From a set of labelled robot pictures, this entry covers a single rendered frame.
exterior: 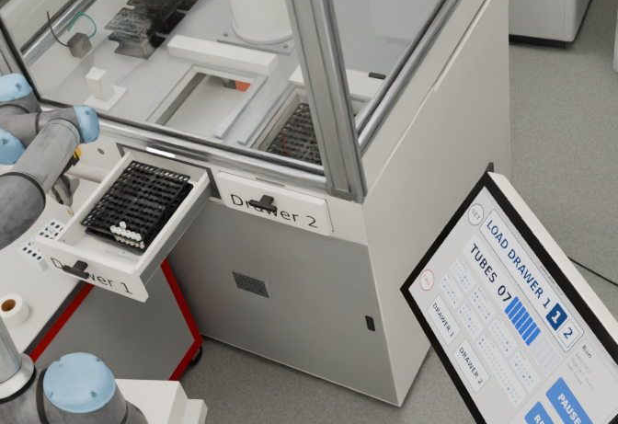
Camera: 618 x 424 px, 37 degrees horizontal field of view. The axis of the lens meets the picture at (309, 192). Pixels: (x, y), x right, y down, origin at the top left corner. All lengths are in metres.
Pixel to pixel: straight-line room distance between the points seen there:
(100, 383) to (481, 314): 0.70
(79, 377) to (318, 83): 0.71
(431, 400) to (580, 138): 1.19
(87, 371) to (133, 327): 0.85
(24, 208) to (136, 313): 1.08
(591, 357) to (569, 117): 2.13
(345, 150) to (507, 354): 0.56
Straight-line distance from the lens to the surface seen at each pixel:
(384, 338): 2.45
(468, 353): 1.70
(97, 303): 2.45
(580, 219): 3.23
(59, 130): 1.82
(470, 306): 1.70
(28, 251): 2.43
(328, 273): 2.31
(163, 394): 1.98
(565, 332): 1.55
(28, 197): 1.59
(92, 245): 2.30
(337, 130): 1.89
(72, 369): 1.80
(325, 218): 2.10
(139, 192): 2.28
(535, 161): 3.41
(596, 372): 1.51
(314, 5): 1.69
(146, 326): 2.67
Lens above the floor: 2.44
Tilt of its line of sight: 46 degrees down
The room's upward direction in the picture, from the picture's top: 14 degrees counter-clockwise
